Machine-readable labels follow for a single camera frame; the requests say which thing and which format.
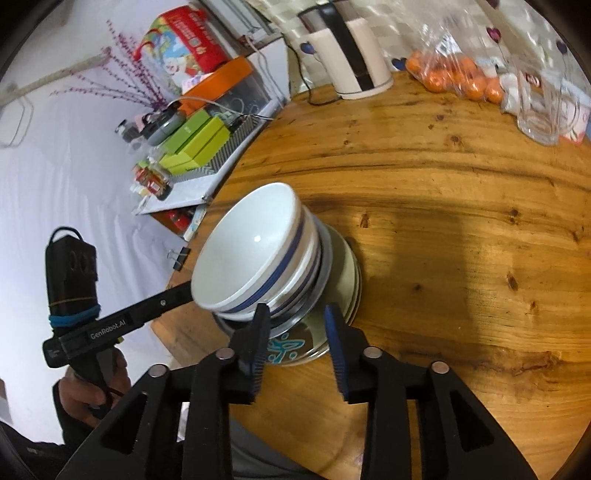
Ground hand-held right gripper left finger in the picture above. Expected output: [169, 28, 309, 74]
[55, 302, 272, 480]

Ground plastic bag of oranges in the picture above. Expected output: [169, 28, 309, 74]
[405, 14, 506, 103]

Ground grey oval case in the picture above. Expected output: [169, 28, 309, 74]
[139, 108, 183, 145]

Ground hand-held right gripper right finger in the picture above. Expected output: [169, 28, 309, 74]
[323, 302, 539, 480]

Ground person's left forearm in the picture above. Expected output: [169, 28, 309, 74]
[0, 378, 93, 480]

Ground black kettle cord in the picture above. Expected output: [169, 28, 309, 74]
[284, 39, 340, 106]

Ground grey zigzag patterned box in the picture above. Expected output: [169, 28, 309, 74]
[168, 99, 282, 178]

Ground purple flower branches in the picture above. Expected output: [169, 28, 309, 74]
[48, 18, 167, 109]

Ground clear box orange lid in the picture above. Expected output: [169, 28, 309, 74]
[178, 56, 271, 118]

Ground white side shelf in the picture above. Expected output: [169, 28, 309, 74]
[133, 168, 220, 216]

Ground stainless steel bowl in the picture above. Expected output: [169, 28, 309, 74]
[215, 222, 334, 342]

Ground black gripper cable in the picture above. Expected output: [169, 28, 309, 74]
[48, 225, 85, 244]

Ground window frame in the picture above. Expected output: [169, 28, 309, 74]
[198, 0, 282, 47]

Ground red label jar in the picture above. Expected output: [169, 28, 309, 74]
[134, 164, 169, 200]

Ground person's left hand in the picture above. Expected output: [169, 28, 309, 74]
[58, 348, 132, 418]

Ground dark green box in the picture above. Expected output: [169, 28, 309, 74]
[164, 113, 211, 153]

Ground heart print curtain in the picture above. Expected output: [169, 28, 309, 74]
[245, 0, 591, 93]

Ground white cable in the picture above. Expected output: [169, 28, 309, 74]
[182, 95, 274, 121]

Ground cream electric kettle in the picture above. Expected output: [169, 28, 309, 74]
[298, 0, 394, 101]

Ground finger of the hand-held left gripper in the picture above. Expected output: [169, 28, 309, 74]
[115, 281, 193, 326]

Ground white pole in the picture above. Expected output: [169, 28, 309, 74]
[0, 51, 107, 104]

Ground white bowl blue stripe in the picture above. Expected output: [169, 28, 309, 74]
[215, 203, 322, 322]
[191, 183, 305, 311]

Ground red cartoon gift box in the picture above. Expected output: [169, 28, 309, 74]
[133, 6, 229, 88]

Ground white printed cup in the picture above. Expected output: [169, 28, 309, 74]
[561, 99, 591, 146]

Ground white plastic packet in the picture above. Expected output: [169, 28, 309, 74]
[501, 74, 525, 114]

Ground clear glass mug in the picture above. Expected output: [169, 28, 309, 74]
[515, 69, 581, 147]

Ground red container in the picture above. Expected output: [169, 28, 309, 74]
[165, 209, 195, 232]

